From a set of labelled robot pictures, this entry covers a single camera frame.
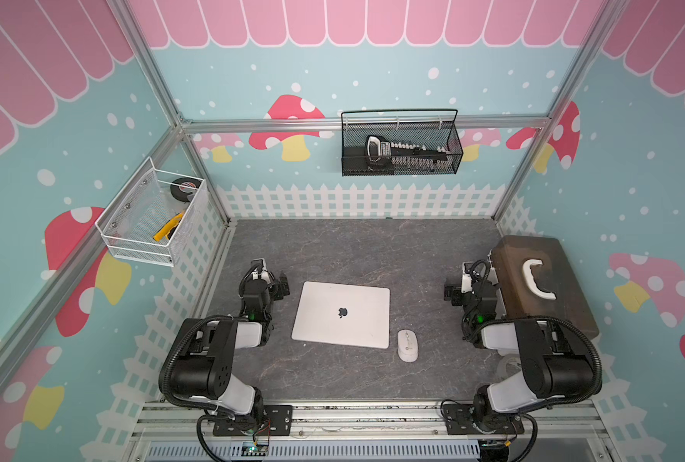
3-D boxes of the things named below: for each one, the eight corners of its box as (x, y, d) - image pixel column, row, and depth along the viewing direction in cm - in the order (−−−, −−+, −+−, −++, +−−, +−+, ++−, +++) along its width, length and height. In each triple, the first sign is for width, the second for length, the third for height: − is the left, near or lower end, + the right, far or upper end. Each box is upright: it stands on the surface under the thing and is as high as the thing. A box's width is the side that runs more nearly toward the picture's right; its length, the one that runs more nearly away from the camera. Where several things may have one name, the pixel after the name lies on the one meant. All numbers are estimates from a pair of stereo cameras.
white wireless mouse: (398, 362, 85) (399, 359, 84) (395, 332, 91) (396, 329, 89) (419, 362, 85) (420, 359, 84) (415, 332, 91) (416, 329, 89)
